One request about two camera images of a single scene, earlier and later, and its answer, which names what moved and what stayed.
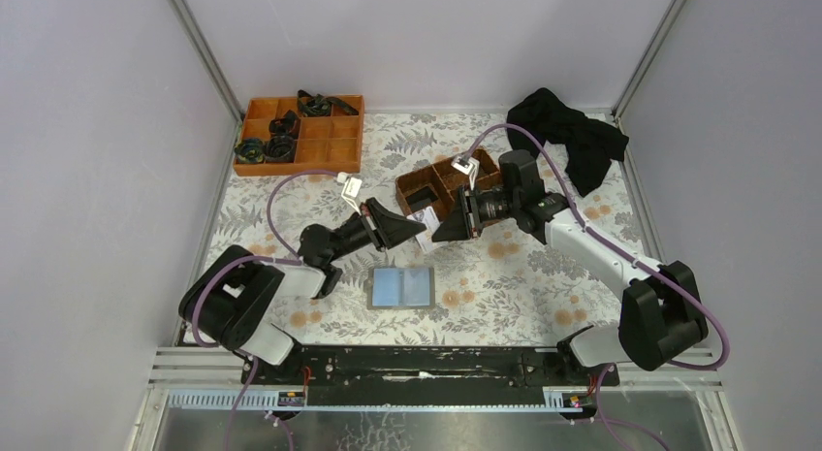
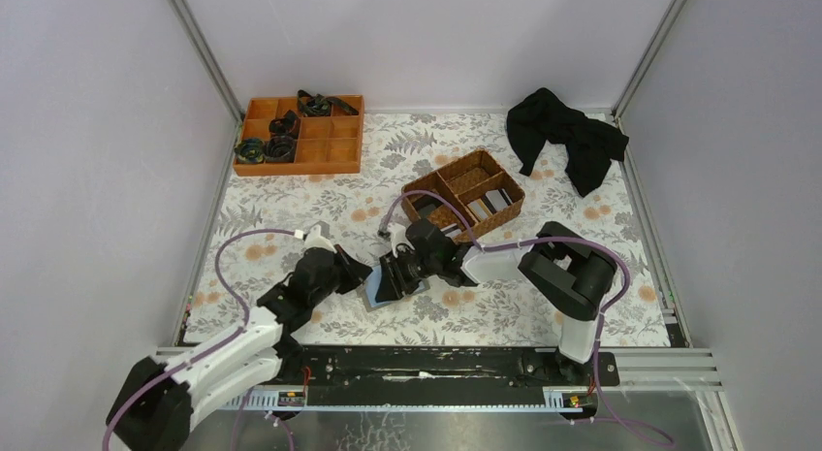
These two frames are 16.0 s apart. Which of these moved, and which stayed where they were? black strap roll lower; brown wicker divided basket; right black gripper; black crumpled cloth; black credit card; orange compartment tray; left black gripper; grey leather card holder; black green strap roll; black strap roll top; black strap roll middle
Moved: grey leather card holder; black credit card; right black gripper; left black gripper
Stayed: black strap roll top; orange compartment tray; black strap roll middle; black strap roll lower; brown wicker divided basket; black green strap roll; black crumpled cloth
